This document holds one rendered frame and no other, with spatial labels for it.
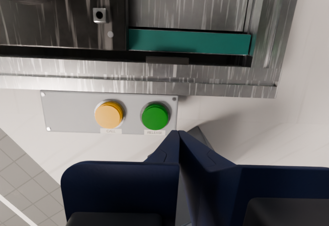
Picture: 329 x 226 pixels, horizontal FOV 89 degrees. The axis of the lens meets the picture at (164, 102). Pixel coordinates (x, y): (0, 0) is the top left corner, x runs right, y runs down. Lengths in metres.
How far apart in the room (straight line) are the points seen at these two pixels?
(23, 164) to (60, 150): 1.43
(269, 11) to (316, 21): 0.18
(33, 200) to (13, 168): 0.35
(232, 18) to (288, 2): 0.07
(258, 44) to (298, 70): 0.18
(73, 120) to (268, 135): 0.40
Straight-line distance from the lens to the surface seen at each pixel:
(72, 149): 0.46
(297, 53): 0.44
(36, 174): 1.89
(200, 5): 0.30
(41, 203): 2.08
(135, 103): 0.26
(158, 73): 0.25
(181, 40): 0.26
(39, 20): 0.29
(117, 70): 0.25
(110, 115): 0.26
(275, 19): 0.30
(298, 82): 0.45
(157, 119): 0.25
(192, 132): 0.37
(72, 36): 0.26
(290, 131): 0.48
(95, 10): 0.24
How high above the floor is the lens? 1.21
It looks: 74 degrees down
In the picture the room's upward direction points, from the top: 178 degrees clockwise
